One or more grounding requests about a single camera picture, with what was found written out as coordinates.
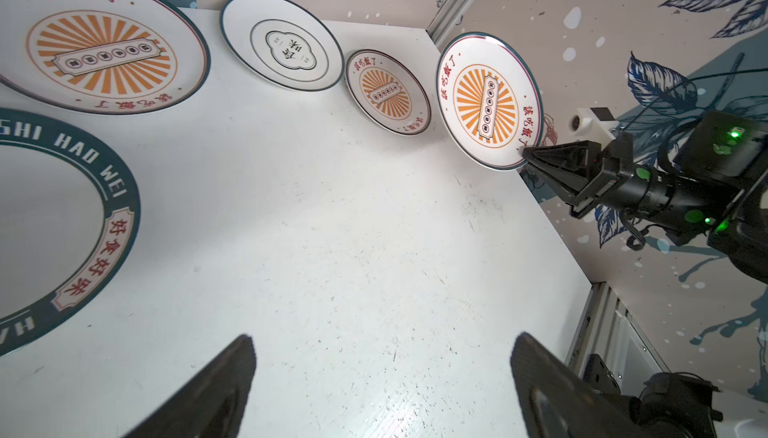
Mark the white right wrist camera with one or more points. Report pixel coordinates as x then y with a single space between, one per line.
593 124

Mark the green rim plate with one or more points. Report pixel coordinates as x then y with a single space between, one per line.
70 214

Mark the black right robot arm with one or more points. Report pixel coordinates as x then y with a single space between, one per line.
709 178

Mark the orange sunburst plate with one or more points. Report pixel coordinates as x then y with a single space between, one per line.
102 57
388 92
489 101

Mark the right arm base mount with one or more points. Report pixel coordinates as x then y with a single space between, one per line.
670 405

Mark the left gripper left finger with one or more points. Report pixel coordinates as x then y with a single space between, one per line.
212 403

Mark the white black motif plate back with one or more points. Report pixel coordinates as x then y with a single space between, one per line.
283 43

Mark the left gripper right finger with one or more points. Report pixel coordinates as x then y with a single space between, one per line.
554 402

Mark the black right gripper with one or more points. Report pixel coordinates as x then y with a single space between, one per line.
584 174

